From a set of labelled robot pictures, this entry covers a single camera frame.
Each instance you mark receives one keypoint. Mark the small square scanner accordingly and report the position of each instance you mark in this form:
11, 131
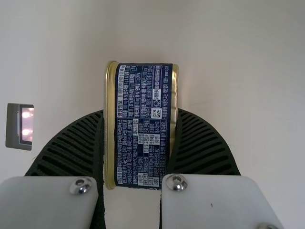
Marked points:
22, 126

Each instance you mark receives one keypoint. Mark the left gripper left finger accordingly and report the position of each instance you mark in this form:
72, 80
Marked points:
64, 152

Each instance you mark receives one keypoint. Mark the rectangular tin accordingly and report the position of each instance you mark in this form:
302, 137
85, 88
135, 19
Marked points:
143, 124

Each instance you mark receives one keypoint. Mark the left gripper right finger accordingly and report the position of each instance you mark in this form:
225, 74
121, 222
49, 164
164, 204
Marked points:
202, 148

